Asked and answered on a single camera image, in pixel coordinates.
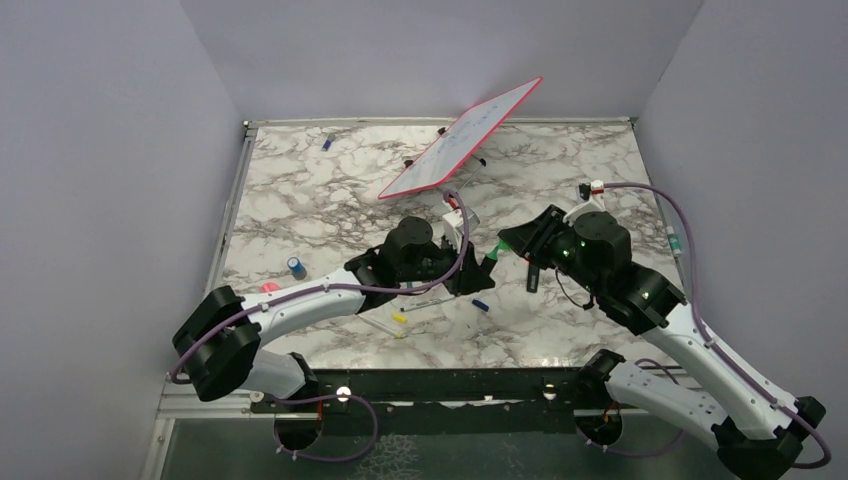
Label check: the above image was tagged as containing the blue marker cap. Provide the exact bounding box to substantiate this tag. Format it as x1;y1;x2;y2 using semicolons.
472;299;490;312

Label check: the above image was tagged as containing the white black-tip marker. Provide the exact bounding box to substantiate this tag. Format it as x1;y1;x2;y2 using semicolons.
399;296;457;313

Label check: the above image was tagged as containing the blue cylinder container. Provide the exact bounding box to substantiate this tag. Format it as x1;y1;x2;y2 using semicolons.
286;257;307;280

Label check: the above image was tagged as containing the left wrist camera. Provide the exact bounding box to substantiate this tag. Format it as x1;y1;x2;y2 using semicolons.
441;209;464;250

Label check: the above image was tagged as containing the green black highlighter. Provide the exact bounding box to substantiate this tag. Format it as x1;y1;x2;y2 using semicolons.
485;246;501;262

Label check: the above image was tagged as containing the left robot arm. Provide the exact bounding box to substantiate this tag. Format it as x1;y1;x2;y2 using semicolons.
171;216;497;411

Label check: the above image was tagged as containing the orange black highlighter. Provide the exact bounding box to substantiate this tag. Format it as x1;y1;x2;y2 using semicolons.
526;264;540;293

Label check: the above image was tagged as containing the pink framed whiteboard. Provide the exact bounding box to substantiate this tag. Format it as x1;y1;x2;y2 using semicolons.
377;76;543;200

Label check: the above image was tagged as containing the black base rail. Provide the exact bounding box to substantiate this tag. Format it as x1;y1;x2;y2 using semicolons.
250;367;624;443

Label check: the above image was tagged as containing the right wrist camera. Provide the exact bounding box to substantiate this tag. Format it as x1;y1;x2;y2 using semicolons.
564;180;606;224

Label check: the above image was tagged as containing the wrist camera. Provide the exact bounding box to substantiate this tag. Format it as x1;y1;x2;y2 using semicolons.
441;209;464;250
564;180;606;224

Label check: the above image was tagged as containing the green white marker on rail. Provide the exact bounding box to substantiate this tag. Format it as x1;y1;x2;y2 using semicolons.
665;226;682;257

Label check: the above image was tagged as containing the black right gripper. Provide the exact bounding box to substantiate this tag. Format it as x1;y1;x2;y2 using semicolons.
500;203;604;296

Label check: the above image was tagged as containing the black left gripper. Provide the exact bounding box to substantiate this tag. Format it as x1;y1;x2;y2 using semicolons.
398;233;495;297

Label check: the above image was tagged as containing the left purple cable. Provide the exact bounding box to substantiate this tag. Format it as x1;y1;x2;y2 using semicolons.
168;189;472;387

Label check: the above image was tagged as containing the whiteboard metal stand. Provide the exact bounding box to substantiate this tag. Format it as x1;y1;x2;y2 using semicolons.
402;126;488;191

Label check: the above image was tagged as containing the pink round object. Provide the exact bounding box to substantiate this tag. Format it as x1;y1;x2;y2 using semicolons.
260;282;281;293

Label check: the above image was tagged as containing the white yellow-tip marker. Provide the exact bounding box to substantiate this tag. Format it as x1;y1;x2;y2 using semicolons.
358;315;406;339

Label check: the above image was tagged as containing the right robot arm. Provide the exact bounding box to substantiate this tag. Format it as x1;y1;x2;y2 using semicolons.
498;205;826;479

